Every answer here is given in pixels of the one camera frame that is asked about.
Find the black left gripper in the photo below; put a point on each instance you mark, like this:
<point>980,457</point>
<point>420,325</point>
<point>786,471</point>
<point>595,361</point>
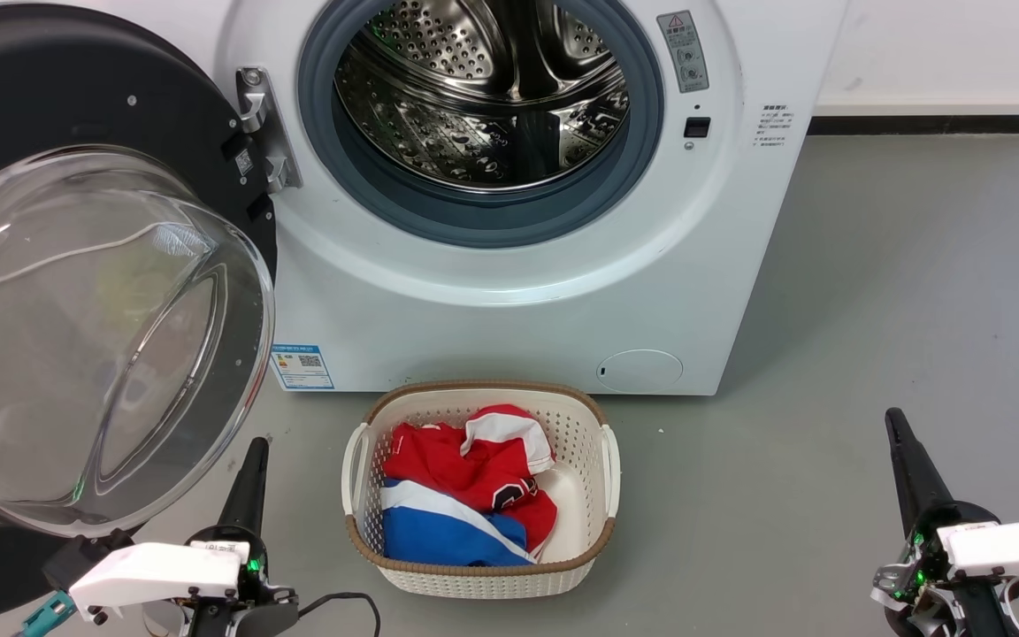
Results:
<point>266,602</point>

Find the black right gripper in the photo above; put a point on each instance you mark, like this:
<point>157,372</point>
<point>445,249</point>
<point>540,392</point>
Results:
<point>925,579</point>

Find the black round glass washer door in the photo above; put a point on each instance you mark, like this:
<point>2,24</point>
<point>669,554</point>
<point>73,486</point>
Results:
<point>103,336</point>

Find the white front-load washing machine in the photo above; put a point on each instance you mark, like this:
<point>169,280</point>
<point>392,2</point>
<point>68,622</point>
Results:
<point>518,292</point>

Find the metal door hinge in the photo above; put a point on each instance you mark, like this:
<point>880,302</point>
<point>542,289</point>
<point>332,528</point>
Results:
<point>264,124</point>

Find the white right wrist cover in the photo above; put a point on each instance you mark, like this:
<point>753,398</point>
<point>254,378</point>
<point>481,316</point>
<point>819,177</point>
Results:
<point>1014,547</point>

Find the blue energy label sticker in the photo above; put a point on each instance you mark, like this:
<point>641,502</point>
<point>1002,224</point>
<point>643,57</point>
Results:
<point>302,366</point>

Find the black left wrist connector block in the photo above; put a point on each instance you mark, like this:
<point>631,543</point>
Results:
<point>76,559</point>

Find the red white blue jersey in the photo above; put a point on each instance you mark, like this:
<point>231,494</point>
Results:
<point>449,479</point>

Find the round drain filter cover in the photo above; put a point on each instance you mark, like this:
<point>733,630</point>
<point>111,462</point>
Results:
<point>640,372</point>

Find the white wicker laundry basket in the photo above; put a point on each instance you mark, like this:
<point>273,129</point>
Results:
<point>582,497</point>

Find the small text sticker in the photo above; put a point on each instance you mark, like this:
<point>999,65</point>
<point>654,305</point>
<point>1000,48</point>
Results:
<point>773,125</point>

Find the grey warning sticker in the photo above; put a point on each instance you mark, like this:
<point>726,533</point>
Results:
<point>685,51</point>

